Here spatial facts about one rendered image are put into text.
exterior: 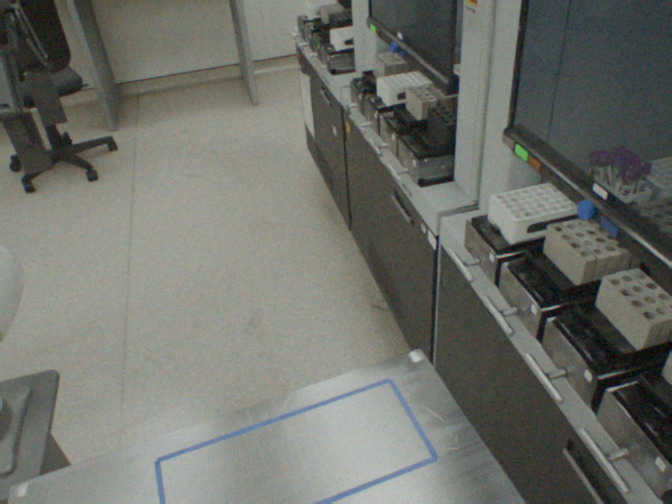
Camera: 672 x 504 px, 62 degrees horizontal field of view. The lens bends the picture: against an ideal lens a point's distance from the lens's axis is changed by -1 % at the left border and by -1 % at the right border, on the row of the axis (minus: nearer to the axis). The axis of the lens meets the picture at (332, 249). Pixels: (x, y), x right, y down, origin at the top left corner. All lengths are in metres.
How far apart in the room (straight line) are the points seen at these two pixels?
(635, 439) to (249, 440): 0.52
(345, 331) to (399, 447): 1.32
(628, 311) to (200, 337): 1.58
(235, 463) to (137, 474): 0.13
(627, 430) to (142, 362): 1.65
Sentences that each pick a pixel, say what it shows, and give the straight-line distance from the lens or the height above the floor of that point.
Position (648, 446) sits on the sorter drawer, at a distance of 0.88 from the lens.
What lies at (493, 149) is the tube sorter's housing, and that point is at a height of 0.91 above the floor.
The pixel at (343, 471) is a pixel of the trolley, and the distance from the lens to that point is 0.77.
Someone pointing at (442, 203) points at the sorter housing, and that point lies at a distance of 1.37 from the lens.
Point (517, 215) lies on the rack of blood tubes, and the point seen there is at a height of 0.86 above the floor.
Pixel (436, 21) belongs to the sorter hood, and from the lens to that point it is 1.39.
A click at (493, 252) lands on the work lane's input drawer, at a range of 1.11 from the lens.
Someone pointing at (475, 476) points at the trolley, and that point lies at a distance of 0.77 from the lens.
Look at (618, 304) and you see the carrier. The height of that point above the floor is 0.86.
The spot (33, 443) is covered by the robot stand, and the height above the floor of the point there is 0.70.
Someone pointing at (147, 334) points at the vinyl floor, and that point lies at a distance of 2.25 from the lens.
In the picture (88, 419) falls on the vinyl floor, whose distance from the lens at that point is 2.06.
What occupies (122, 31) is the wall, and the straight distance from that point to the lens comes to 4.45.
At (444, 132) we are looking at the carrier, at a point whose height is 0.86.
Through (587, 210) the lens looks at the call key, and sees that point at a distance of 0.92.
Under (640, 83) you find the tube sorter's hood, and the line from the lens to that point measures 0.84.
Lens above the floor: 1.47
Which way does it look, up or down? 37 degrees down
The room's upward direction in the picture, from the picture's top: 6 degrees counter-clockwise
